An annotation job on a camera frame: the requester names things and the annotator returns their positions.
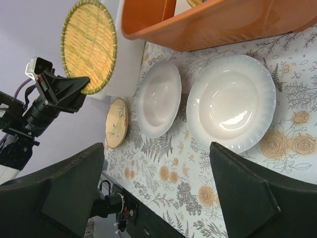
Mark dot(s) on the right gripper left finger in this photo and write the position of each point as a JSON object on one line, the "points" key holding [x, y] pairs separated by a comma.
{"points": [[54, 202]]}

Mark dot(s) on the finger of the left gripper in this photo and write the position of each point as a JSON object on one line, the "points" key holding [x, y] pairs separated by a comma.
{"points": [[66, 91]]}

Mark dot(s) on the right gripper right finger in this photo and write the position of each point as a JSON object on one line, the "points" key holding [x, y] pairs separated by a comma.
{"points": [[257, 202]]}

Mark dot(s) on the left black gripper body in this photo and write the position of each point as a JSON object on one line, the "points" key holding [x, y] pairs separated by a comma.
{"points": [[42, 113]]}

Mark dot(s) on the round woven bamboo mat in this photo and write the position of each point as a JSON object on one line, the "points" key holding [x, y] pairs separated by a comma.
{"points": [[89, 44]]}

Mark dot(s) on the tan bird pattern plate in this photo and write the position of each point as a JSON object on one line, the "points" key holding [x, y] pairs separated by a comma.
{"points": [[116, 123]]}

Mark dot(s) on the white plastic bin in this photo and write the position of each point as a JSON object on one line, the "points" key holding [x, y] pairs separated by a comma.
{"points": [[123, 82]]}

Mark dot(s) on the orange plastic bin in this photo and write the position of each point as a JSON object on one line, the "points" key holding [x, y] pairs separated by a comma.
{"points": [[214, 22]]}

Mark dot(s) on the large white paper plate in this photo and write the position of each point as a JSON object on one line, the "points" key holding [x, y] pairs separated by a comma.
{"points": [[158, 99]]}

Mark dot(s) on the small white paper plate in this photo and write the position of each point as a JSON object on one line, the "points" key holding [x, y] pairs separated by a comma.
{"points": [[232, 102]]}

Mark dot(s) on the small woven bamboo tray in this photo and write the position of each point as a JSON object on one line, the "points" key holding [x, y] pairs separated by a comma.
{"points": [[194, 3]]}

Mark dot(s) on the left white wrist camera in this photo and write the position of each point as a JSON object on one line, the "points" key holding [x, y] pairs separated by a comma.
{"points": [[36, 66]]}

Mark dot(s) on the black aluminium base frame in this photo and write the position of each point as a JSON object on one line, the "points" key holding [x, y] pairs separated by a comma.
{"points": [[128, 210]]}

